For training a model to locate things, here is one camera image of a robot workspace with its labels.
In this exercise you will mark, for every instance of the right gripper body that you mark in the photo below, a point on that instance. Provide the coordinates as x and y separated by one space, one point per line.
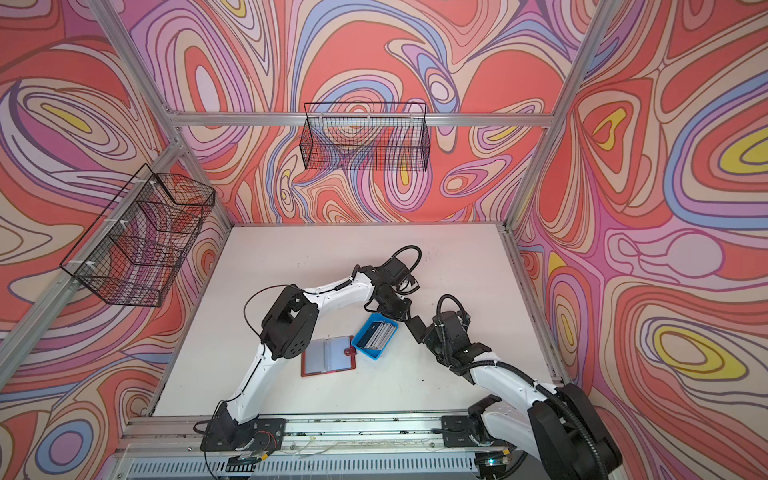
440 348

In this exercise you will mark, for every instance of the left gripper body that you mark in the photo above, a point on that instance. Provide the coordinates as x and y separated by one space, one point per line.
396 307

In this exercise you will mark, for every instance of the red leather card holder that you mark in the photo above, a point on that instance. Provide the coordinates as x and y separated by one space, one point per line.
340 355

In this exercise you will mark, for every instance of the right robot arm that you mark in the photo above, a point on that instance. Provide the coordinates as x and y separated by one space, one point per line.
557 425

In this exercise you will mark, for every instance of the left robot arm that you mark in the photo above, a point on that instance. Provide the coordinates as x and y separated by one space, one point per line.
286 332

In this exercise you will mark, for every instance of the dark credit card stack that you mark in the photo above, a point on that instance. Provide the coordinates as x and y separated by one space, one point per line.
376 336

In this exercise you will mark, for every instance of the blue plastic card tray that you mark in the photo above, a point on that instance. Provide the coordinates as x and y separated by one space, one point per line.
373 355

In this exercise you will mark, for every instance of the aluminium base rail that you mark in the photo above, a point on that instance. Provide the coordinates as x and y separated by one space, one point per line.
315 446

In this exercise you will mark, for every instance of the black wire basket back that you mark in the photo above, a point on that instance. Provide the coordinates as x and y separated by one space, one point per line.
365 136

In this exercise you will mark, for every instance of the black wire basket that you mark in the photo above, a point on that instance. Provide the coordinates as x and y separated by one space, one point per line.
365 136
133 254

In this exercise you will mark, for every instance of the black wire basket left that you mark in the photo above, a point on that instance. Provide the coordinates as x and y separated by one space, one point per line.
133 254

